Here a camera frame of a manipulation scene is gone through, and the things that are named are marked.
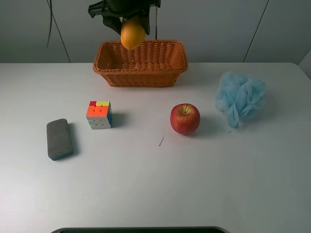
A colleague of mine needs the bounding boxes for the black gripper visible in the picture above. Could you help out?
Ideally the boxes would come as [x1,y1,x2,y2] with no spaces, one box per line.
[88,0,161,35]

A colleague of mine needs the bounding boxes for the yellow orange mango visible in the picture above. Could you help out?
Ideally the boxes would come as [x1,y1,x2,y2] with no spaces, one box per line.
[121,16,146,50]

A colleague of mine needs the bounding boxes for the orange wicker basket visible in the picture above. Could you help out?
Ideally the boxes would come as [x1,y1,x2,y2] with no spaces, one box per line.
[93,40,188,87]

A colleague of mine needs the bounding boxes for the red apple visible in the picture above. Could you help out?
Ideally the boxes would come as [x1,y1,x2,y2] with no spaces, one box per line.
[170,103,201,135]

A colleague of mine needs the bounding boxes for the colourful puzzle cube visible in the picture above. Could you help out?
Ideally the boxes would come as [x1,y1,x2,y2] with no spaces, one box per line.
[86,101,113,130]

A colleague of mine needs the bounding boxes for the light blue bath loofah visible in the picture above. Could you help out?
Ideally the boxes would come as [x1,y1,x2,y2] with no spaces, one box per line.
[215,72,265,129]

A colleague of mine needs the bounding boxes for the grey whiteboard eraser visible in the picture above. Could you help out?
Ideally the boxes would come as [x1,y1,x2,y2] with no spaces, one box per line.
[46,118,73,161]

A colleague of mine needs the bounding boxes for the black cable on wall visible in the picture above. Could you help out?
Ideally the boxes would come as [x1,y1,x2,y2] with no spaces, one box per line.
[46,0,53,48]

